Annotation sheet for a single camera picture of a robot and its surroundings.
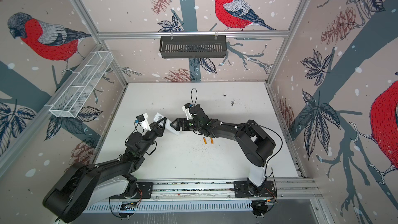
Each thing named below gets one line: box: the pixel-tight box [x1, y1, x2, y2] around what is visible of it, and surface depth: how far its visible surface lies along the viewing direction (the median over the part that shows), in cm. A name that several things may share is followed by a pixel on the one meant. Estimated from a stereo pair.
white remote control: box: [152, 112, 181, 135], surface depth 81 cm
